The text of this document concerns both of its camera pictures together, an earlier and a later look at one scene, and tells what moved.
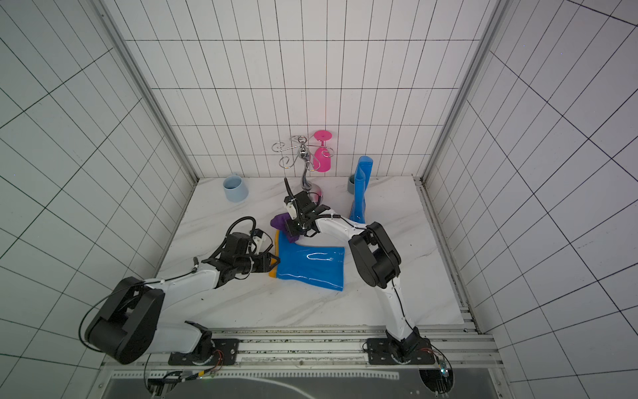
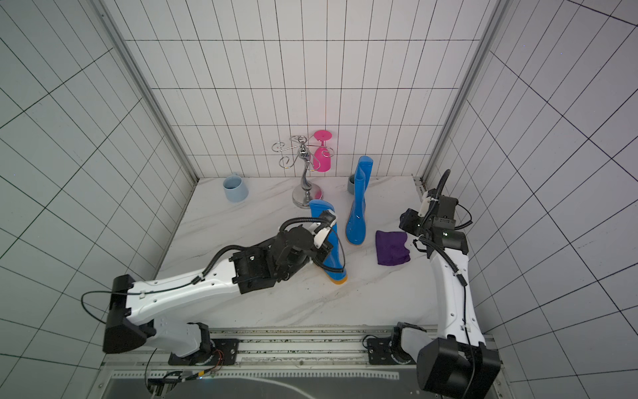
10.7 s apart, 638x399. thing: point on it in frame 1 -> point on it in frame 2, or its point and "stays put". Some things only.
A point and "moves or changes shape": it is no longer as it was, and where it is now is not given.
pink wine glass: (321, 155) stays put
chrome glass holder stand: (306, 153) stays put
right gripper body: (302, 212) -> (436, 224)
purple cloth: (279, 222) moves or changes shape
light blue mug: (235, 188) stays put
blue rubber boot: (364, 170) stays put
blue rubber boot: (324, 266) moves or changes shape
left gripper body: (252, 263) -> (317, 255)
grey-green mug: (350, 184) stays put
